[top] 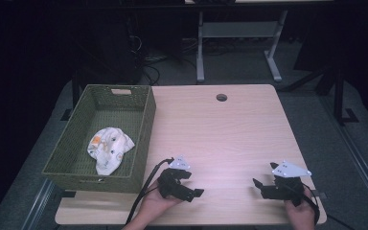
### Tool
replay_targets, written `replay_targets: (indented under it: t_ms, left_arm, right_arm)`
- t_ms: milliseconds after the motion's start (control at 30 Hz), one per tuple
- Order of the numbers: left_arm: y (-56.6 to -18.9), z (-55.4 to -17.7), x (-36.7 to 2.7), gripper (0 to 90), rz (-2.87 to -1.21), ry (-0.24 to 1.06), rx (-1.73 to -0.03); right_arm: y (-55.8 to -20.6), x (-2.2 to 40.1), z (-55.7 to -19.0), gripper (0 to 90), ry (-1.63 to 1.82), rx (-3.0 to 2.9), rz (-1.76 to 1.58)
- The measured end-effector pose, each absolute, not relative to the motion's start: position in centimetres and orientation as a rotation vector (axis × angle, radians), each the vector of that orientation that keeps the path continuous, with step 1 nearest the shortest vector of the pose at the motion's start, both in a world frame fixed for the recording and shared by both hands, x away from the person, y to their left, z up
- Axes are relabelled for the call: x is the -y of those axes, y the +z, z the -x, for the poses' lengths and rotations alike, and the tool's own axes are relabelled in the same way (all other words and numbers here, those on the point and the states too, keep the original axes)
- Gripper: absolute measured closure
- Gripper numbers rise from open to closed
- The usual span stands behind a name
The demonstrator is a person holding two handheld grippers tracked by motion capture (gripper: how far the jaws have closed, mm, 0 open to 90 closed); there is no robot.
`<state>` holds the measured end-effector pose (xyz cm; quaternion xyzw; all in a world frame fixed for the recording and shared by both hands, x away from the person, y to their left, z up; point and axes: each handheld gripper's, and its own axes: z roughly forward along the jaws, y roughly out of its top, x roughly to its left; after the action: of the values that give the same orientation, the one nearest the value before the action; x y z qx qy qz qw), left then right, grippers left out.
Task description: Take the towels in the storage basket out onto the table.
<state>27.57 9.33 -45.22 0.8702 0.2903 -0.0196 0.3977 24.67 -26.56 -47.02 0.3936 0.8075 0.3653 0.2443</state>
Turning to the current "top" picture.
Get floor cables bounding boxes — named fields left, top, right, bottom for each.
left=127, top=34, right=199, bottom=86

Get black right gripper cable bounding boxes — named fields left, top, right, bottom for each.
left=301, top=182, right=357, bottom=230

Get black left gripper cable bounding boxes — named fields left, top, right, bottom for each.
left=125, top=156, right=175, bottom=225

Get black metal stand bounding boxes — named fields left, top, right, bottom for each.
left=331, top=68, right=360, bottom=127

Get white metal table frame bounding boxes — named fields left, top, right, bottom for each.
left=195, top=9, right=289, bottom=83

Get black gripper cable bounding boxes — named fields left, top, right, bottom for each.
left=125, top=156, right=175, bottom=225
left=301, top=182, right=357, bottom=230

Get person's left hand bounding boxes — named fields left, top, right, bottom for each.
left=136, top=179, right=182, bottom=225

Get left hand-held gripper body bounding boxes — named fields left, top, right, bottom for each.
left=156, top=155, right=192, bottom=201

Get white printed cloth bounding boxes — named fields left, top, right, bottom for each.
left=86, top=126, right=136, bottom=176

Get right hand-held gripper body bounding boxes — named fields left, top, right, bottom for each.
left=260, top=160, right=312, bottom=208

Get green woven basket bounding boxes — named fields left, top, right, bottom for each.
left=41, top=83, right=157, bottom=195

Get aluminium floor rail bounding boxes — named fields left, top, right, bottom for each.
left=20, top=177, right=57, bottom=230
left=319, top=95, right=368, bottom=222

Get person's right hand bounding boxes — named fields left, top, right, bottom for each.
left=284, top=187, right=317, bottom=230

